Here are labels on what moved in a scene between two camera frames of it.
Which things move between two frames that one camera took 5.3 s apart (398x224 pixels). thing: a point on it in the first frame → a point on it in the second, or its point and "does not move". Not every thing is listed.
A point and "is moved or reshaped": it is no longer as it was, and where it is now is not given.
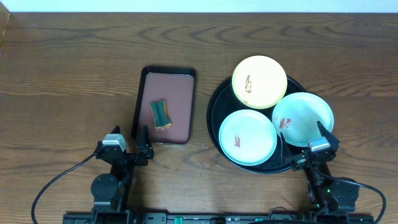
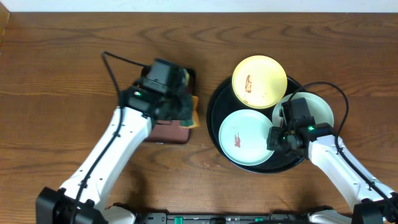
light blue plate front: [247, 137] does not move
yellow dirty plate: [259, 82] does not move
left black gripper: [129, 157] → [181, 106]
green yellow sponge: [159, 110] is moved or reshaped
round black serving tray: [222, 103] does not move
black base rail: [219, 218] does not move
